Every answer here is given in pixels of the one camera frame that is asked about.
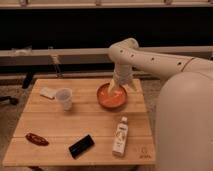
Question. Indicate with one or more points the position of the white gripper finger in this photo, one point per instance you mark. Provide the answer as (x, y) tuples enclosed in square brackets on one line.
[(113, 86)]

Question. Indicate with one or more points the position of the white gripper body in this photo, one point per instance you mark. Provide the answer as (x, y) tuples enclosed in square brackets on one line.
[(122, 77)]

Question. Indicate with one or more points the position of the orange ceramic bowl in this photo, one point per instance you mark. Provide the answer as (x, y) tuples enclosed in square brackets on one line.
[(111, 100)]

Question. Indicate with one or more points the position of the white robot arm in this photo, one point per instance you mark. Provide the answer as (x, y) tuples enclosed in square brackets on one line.
[(184, 112)]

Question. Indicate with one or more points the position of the clear plastic cup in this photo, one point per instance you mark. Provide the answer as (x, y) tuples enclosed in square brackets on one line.
[(64, 97)]

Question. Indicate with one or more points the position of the white bottle with label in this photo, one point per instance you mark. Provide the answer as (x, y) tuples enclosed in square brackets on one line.
[(120, 139)]

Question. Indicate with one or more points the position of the wooden table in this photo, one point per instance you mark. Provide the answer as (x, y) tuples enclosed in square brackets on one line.
[(62, 129)]

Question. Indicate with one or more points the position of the black rectangular box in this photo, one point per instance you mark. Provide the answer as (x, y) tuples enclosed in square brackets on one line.
[(81, 146)]

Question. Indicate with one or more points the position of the dark red snack wrapper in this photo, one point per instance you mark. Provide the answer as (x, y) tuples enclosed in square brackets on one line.
[(37, 140)]

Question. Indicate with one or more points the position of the black chair base leg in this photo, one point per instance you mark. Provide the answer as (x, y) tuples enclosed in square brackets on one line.
[(10, 99)]

